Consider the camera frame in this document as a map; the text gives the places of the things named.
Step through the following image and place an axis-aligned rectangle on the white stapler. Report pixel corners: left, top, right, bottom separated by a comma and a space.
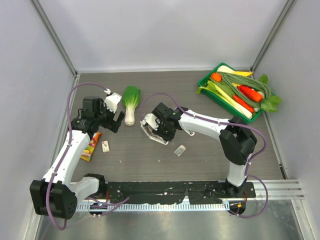
140, 121, 169, 146

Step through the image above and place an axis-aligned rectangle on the staples tray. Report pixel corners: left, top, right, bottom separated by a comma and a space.
174, 145, 186, 157

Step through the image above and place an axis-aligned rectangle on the staples box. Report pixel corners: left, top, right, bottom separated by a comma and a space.
101, 140, 110, 153

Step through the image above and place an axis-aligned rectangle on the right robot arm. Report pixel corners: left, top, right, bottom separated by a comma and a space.
144, 102, 257, 198

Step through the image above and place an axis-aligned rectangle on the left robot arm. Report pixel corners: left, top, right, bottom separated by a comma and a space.
29, 93, 125, 220

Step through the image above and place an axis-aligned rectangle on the green bok choy toy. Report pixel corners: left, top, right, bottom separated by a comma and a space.
122, 85, 141, 126

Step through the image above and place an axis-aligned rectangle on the colourful snack packet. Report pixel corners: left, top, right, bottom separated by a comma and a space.
80, 132, 102, 162

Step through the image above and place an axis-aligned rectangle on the green plastic tray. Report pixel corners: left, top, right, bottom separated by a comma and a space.
197, 62, 275, 125

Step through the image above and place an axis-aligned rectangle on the pale green leek toy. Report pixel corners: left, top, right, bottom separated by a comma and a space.
196, 80, 253, 119

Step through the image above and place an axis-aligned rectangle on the orange pumpkin toy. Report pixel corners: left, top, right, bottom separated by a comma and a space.
210, 72, 222, 82

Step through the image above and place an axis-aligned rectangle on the white radish toy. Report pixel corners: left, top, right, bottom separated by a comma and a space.
216, 65, 235, 74

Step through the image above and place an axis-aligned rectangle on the green long beans bundle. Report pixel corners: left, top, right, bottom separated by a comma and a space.
218, 72, 275, 112

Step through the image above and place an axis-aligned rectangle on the red chili pepper toy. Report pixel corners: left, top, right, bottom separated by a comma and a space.
232, 94, 255, 114

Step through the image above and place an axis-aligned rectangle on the orange carrot toy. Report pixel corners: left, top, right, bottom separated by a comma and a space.
237, 85, 263, 103

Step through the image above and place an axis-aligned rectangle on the yellow corn toy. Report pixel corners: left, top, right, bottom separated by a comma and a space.
232, 71, 253, 77

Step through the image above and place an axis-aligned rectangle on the green lettuce leaf toy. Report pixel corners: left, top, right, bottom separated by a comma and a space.
258, 74, 282, 112

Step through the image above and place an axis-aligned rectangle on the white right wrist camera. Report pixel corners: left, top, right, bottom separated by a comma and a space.
140, 113, 159, 132

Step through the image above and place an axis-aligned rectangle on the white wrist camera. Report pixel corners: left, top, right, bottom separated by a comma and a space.
103, 88, 122, 114
140, 113, 159, 132

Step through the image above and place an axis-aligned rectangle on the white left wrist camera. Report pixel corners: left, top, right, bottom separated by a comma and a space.
103, 88, 122, 114

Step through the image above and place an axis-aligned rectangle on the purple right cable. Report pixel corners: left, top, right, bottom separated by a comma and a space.
138, 92, 270, 219

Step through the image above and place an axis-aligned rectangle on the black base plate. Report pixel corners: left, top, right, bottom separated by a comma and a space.
106, 180, 256, 205

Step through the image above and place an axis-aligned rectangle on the perforated cable duct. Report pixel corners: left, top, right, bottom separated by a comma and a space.
76, 201, 230, 213

